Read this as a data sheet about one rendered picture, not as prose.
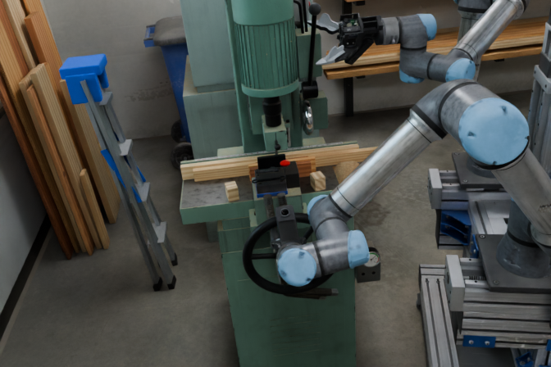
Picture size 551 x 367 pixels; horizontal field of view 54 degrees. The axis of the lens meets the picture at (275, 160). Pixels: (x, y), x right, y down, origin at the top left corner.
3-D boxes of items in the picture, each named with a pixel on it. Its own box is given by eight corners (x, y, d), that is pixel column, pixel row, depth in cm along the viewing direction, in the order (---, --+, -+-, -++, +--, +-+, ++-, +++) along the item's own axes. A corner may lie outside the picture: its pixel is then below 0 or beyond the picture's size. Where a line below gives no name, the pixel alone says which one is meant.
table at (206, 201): (179, 243, 159) (176, 227, 156) (185, 190, 186) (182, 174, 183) (380, 219, 162) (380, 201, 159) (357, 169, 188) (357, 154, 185)
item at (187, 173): (182, 180, 180) (179, 167, 177) (183, 177, 182) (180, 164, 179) (359, 159, 182) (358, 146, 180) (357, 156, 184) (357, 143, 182)
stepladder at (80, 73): (146, 295, 266) (54, 73, 209) (151, 263, 288) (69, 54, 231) (178, 288, 266) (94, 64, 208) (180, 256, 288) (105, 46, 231)
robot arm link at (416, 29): (437, 46, 152) (439, 15, 148) (398, 50, 151) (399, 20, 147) (427, 38, 159) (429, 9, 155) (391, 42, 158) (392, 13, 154)
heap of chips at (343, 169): (340, 188, 167) (340, 178, 165) (332, 166, 180) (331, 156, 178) (369, 184, 168) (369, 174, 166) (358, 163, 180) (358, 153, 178)
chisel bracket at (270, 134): (266, 156, 172) (264, 133, 168) (263, 137, 184) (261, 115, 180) (289, 153, 172) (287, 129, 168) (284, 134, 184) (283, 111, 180)
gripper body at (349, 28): (337, 14, 149) (380, 9, 150) (334, 33, 157) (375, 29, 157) (342, 35, 146) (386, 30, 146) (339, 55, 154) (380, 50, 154)
